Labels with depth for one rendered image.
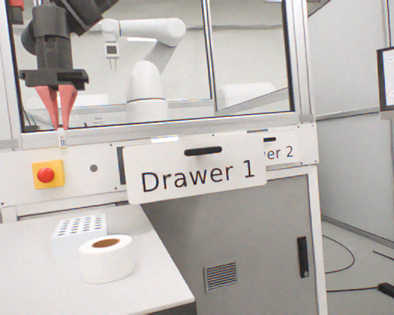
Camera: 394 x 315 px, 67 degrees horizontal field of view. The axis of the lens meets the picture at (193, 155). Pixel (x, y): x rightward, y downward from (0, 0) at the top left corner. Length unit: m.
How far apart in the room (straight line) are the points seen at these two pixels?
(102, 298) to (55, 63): 0.37
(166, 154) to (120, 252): 0.23
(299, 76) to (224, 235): 0.61
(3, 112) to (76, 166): 0.23
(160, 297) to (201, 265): 0.68
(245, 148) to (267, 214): 0.49
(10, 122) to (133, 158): 0.46
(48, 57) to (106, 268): 0.35
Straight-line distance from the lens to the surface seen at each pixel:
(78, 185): 0.91
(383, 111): 1.16
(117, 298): 0.38
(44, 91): 0.55
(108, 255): 0.41
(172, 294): 0.36
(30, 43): 0.65
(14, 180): 0.94
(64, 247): 0.53
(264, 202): 1.07
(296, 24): 1.18
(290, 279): 1.21
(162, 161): 0.58
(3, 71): 0.97
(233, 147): 0.62
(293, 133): 1.08
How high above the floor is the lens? 0.93
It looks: 3 degrees down
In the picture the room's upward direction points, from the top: 6 degrees counter-clockwise
